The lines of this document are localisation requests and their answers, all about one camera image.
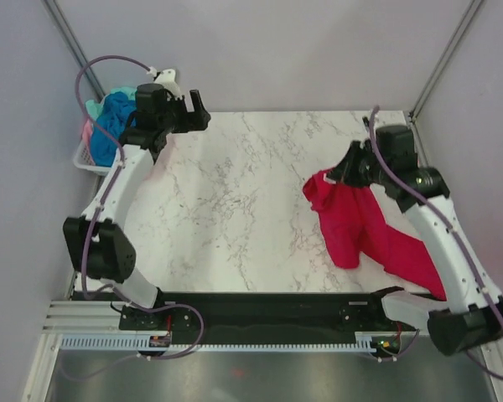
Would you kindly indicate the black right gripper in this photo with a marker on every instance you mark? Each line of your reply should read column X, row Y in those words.
column 344, row 172

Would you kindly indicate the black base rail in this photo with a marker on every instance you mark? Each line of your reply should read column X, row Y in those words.
column 270, row 317

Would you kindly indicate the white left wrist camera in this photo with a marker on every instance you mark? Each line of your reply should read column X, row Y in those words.
column 167, row 79

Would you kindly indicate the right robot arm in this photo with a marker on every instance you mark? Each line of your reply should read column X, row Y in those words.
column 472, row 313

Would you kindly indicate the right aluminium frame post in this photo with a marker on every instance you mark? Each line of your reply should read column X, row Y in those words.
column 451, row 47

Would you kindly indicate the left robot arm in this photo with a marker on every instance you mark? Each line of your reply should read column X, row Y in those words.
column 98, row 247

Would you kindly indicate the blue t shirt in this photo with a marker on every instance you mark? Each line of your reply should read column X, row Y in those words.
column 111, row 115

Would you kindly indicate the teal t shirt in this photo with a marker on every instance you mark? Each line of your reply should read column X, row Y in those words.
column 120, row 98

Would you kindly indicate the left aluminium frame post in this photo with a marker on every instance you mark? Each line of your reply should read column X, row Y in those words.
column 73, row 44

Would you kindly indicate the aluminium frame post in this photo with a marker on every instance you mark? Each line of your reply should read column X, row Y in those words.
column 73, row 44
column 451, row 47

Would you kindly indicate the white plastic laundry basket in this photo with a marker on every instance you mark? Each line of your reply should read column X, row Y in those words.
column 83, row 159

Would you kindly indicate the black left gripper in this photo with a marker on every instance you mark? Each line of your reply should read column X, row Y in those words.
column 194, row 121

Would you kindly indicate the red t shirt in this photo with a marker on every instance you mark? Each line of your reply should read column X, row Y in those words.
column 352, row 224

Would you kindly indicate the pink t shirt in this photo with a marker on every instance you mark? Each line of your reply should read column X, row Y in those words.
column 86, row 133

